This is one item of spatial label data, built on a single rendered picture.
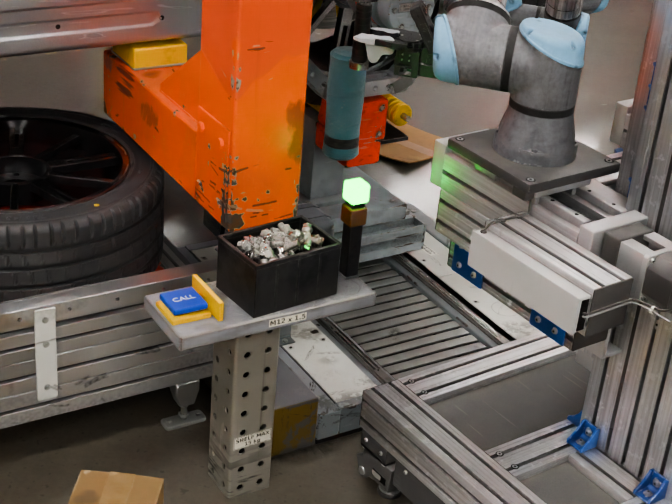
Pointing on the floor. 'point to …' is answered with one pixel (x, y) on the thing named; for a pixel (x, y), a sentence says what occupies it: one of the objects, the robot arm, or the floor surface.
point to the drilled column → (243, 412)
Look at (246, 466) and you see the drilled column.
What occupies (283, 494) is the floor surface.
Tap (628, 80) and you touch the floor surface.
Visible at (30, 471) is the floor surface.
